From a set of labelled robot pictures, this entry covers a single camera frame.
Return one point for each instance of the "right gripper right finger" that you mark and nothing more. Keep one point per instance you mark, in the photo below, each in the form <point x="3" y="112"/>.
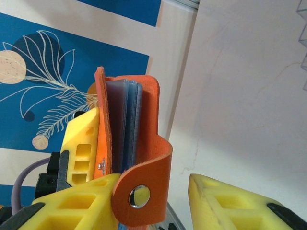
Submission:
<point x="239" y="210"/>

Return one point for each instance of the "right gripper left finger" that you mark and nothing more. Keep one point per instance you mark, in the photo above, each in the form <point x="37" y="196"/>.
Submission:
<point x="72" y="210"/>

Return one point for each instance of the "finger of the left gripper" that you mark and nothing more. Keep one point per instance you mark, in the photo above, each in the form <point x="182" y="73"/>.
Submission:
<point x="81" y="134"/>

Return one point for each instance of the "orange card holder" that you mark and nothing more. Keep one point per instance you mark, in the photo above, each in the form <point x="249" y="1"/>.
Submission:
<point x="153" y="134"/>

